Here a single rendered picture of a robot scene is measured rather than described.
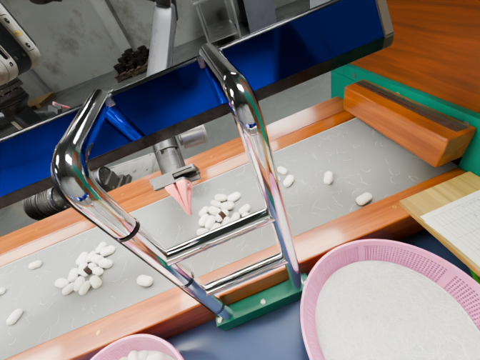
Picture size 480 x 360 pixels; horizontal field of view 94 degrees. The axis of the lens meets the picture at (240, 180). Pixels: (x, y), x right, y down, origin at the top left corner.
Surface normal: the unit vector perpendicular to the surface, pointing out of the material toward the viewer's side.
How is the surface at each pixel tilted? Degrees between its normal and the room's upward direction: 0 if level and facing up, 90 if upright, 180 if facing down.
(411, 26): 90
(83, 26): 90
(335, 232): 0
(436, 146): 90
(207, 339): 0
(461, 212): 0
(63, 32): 90
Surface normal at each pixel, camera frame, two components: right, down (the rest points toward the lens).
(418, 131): -0.92, 0.39
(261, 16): 0.14, 0.68
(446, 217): -0.28, -0.68
